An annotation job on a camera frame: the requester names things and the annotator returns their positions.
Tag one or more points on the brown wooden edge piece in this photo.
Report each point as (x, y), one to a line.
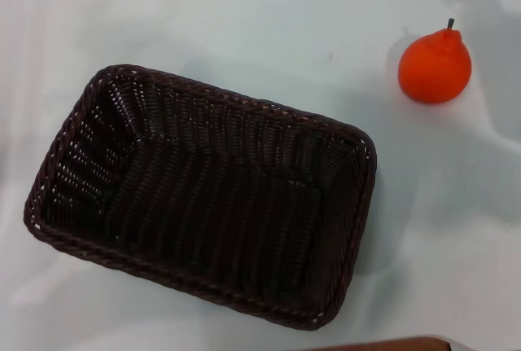
(390, 345)

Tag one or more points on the dark woven rectangular basket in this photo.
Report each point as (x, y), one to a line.
(211, 200)

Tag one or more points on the orange toy fruit with stem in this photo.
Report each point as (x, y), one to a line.
(434, 69)

